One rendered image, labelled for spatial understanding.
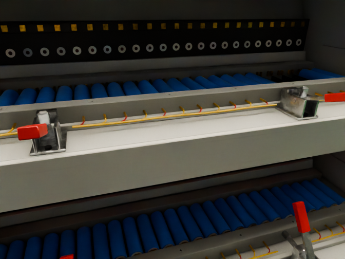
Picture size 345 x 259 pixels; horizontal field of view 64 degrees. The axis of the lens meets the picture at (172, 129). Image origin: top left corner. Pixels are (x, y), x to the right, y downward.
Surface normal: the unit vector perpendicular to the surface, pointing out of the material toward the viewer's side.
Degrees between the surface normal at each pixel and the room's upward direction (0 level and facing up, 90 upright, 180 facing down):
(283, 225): 21
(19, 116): 111
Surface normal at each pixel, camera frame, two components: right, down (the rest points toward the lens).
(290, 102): -0.95, 0.12
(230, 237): 0.01, -0.91
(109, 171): 0.30, 0.40
